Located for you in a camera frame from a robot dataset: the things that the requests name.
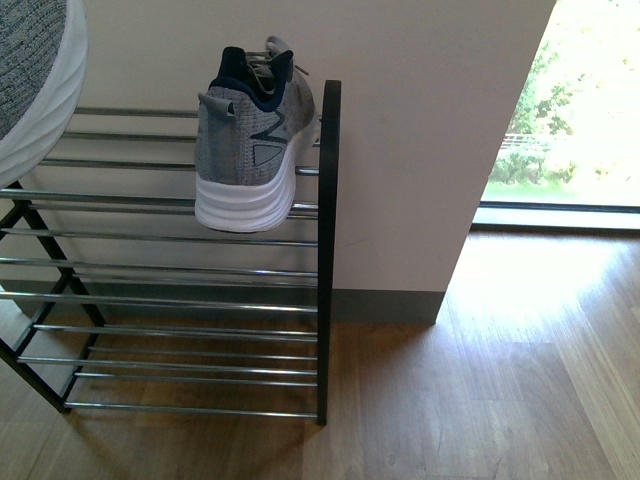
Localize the grey knit sneaker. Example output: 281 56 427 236
1 0 89 187
194 36 319 233

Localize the black metal shoe rack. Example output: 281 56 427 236
1 80 342 424

